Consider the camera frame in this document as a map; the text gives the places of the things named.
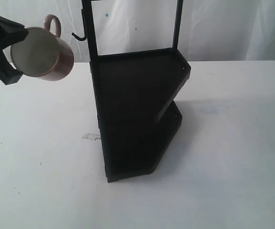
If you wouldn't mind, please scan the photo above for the pink ceramic mug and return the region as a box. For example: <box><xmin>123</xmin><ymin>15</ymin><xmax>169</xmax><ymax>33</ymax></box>
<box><xmin>10</xmin><ymin>14</ymin><xmax>74</xmax><ymax>81</ymax></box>

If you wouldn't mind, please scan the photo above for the black rack hook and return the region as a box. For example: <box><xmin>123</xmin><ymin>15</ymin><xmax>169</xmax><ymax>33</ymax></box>
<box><xmin>71</xmin><ymin>32</ymin><xmax>87</xmax><ymax>42</ymax></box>

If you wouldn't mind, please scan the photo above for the black two-tier metal rack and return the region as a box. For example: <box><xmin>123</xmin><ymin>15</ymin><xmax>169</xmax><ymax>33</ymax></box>
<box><xmin>81</xmin><ymin>0</ymin><xmax>191</xmax><ymax>183</ymax></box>

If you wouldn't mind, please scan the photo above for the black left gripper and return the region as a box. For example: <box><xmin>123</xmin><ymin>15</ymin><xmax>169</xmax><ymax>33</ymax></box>
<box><xmin>0</xmin><ymin>16</ymin><xmax>29</xmax><ymax>85</ymax></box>

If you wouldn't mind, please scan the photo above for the white backdrop curtain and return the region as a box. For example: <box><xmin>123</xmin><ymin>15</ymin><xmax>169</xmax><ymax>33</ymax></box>
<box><xmin>0</xmin><ymin>0</ymin><xmax>275</xmax><ymax>62</ymax></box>

